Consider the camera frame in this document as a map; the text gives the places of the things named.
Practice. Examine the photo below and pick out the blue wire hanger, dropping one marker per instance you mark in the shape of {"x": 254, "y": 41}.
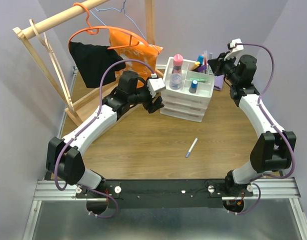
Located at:
{"x": 125, "y": 14}

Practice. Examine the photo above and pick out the black purple highlighter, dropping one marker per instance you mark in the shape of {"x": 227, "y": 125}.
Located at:
{"x": 202, "y": 69}

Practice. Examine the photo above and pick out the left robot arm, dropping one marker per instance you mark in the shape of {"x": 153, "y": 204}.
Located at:
{"x": 65, "y": 156}

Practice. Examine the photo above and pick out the wooden clothes rack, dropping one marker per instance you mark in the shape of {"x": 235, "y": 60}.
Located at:
{"x": 76, "y": 111}

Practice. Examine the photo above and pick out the blue grey stamp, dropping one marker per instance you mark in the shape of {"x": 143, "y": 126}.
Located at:
{"x": 193, "y": 86}

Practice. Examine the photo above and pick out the pink capped tube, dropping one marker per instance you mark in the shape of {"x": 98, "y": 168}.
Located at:
{"x": 177, "y": 64}

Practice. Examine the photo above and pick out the black garment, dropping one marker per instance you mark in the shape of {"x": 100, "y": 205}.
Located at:
{"x": 92, "y": 61}

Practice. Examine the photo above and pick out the purple cloth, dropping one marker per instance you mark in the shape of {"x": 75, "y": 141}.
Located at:
{"x": 218, "y": 83}

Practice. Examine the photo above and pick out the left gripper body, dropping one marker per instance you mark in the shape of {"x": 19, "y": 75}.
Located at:
{"x": 148, "y": 104}

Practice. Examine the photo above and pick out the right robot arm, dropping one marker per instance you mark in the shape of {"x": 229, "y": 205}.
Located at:
{"x": 274, "y": 149}

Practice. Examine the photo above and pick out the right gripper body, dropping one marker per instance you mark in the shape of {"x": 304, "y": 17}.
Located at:
{"x": 225, "y": 67}

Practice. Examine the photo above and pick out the white drawer organizer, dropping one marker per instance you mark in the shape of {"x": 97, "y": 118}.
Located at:
{"x": 181, "y": 103}

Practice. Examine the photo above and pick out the green highlighter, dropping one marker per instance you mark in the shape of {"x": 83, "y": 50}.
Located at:
{"x": 202, "y": 80}

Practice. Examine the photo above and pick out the orange pink highlighter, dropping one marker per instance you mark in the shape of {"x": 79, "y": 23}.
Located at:
{"x": 194, "y": 66}

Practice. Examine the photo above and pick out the black blue highlighter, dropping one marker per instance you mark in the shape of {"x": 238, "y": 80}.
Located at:
{"x": 200, "y": 59}

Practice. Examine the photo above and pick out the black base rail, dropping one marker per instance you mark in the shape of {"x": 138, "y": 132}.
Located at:
{"x": 172, "y": 193}

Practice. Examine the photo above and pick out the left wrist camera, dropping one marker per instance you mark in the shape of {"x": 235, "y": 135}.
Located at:
{"x": 155, "y": 86}

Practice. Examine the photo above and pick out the wooden hanger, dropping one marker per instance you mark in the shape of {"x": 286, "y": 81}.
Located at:
{"x": 56, "y": 65}

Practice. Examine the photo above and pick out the lavender cap marker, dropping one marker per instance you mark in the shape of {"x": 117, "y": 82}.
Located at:
{"x": 191, "y": 147}

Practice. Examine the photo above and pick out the red orange pen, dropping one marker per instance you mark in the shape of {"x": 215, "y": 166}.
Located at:
{"x": 206, "y": 61}

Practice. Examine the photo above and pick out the paper clip jar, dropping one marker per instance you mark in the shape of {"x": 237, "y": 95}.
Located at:
{"x": 175, "y": 81}

